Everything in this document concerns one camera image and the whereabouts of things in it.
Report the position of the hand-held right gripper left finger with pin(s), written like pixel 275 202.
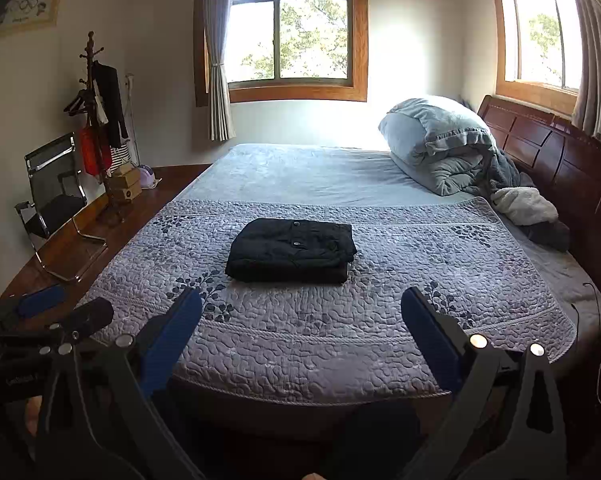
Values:
pixel 175 330

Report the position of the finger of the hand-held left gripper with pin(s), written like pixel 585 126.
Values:
pixel 40 301
pixel 88 317

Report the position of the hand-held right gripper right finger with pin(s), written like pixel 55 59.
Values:
pixel 430 335

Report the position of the black pants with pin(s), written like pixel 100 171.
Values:
pixel 290 255

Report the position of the grey quilted bedspread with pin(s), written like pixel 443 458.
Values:
pixel 330 330

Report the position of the black mesh metal chair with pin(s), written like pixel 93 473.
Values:
pixel 50 180

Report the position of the small cardboard box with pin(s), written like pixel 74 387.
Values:
pixel 125 190
pixel 126 171

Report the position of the pale purple round appliance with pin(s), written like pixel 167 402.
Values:
pixel 148 177

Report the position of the red bag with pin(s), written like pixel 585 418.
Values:
pixel 93 152

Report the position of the white fleece blanket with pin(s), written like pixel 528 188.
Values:
pixel 525 205

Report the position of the striped bag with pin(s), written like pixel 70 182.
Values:
pixel 123 154

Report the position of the dark grey fuzzy blanket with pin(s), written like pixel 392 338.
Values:
pixel 503 172

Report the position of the bed with pale blue sheet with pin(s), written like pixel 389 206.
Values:
pixel 305 175

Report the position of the grey-green folded comforter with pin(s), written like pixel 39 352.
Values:
pixel 430 130

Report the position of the black hanging garment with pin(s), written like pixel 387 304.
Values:
pixel 110 105

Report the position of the black clothes hanger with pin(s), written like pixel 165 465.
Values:
pixel 83 96

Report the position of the dark wooden headboard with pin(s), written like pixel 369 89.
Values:
pixel 575 170

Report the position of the thin white pole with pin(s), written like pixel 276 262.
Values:
pixel 129 80

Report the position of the wooden coat rack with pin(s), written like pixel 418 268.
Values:
pixel 91 52

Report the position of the grey curtain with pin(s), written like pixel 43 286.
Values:
pixel 595 85
pixel 218 60

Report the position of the wooden framed window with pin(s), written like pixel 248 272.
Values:
pixel 540 35
pixel 305 35

